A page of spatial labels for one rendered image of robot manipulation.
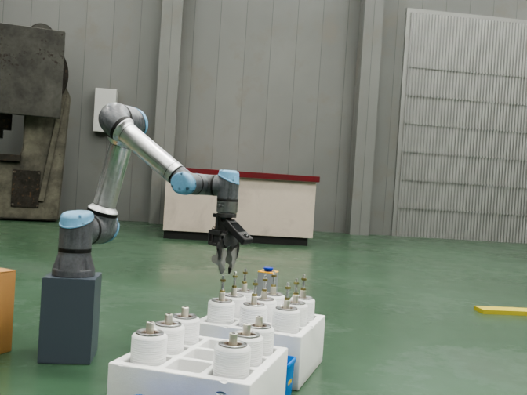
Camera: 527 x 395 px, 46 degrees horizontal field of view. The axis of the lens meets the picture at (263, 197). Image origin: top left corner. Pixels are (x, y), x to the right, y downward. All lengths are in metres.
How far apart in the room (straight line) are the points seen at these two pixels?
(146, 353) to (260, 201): 5.50
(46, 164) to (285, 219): 3.35
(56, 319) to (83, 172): 7.48
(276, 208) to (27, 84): 3.56
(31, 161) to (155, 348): 7.11
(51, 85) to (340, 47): 4.44
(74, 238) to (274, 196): 5.00
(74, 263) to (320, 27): 8.21
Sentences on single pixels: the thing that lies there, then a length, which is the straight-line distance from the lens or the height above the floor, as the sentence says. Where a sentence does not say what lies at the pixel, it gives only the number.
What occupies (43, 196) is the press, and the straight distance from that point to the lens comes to 8.66.
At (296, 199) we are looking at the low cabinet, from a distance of 7.16.
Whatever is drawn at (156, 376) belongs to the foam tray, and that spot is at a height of 0.16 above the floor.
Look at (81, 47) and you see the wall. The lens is 9.91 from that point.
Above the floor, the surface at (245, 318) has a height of 0.21.
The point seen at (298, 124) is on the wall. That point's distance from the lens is 9.78.
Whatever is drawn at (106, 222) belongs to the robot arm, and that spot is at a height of 0.49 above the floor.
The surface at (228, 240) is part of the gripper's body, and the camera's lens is 2.17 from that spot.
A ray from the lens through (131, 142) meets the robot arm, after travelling 2.19.
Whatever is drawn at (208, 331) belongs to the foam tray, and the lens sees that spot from 2.18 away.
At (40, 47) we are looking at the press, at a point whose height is 2.24.
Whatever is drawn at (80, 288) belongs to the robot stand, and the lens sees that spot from 2.27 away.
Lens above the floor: 0.67
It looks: 1 degrees down
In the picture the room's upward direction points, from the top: 4 degrees clockwise
